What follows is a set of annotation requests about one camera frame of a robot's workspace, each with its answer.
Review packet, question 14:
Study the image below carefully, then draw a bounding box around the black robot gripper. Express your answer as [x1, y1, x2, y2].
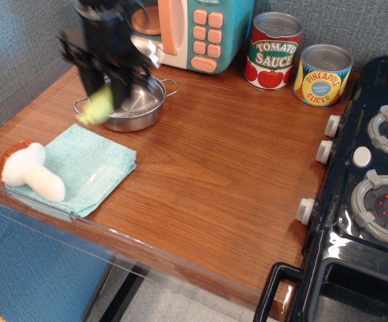
[58, 1, 152, 110]

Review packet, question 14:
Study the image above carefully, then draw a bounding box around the yellow-green handled metal spoon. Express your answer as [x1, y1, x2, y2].
[76, 85, 114, 125]

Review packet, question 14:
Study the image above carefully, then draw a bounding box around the small stainless steel pan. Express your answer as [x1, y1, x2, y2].
[73, 72, 179, 133]

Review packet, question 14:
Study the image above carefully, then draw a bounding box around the light blue folded cloth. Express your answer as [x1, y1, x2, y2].
[5, 124, 136, 219]

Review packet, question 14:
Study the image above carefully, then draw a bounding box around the plush white brown mushroom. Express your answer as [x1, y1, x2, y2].
[0, 140, 66, 203]

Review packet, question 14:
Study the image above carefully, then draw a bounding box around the teal toy microwave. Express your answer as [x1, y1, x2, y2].
[131, 0, 254, 74]

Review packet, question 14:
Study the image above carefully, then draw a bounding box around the tomato sauce can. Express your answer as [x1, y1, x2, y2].
[244, 11, 303, 90]

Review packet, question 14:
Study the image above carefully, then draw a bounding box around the clear acrylic table guard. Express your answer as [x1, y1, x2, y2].
[0, 186, 256, 321]

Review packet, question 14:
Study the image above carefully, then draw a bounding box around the pineapple slices can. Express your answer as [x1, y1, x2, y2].
[293, 44, 354, 107]

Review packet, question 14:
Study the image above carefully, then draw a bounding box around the black toy stove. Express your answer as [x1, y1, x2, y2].
[254, 56, 388, 321]

